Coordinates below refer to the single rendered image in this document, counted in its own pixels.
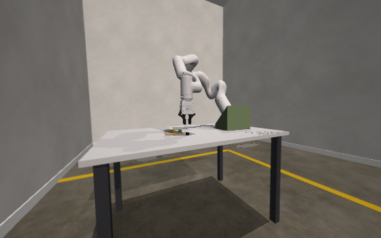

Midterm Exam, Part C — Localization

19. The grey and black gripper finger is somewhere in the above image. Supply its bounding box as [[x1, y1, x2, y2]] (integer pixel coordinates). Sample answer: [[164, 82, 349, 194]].
[[188, 113, 195, 124], [178, 110, 186, 124]]

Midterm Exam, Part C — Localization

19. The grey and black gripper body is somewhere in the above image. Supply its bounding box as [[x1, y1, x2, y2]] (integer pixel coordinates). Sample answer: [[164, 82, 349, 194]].
[[180, 99, 195, 115]]

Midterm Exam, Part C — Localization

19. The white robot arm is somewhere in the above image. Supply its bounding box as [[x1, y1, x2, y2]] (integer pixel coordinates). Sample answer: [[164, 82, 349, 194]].
[[173, 54, 231, 114]]

